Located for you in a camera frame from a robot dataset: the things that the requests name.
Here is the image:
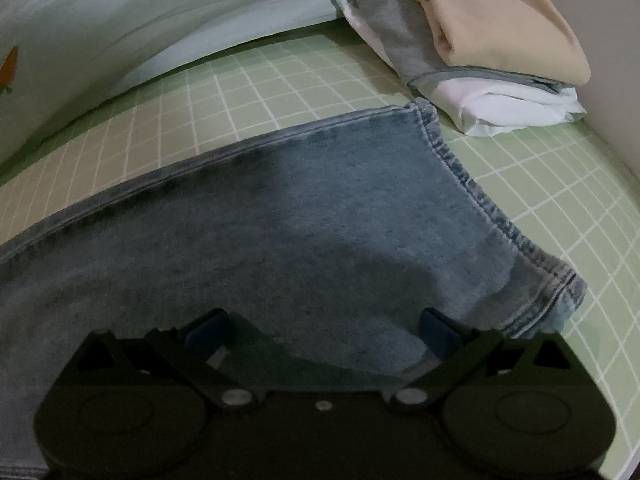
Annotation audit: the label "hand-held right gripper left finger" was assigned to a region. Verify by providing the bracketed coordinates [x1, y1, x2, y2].
[65, 309, 268, 411]

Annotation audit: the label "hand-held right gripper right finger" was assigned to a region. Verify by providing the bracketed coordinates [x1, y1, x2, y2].
[389, 307, 582, 411]

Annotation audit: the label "dark blue denim jeans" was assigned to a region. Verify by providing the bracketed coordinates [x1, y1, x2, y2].
[0, 99, 589, 480]

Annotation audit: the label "green grid mat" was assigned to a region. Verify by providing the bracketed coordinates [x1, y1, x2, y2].
[0, 27, 640, 480]

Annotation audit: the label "folded white garment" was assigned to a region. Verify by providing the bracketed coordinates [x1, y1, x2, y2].
[327, 0, 589, 137]

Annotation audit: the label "folded grey sweatshirt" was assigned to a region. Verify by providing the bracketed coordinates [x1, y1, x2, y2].
[330, 0, 578, 95]

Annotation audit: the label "folded beige garment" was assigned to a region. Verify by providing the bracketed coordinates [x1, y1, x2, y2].
[362, 0, 593, 85]

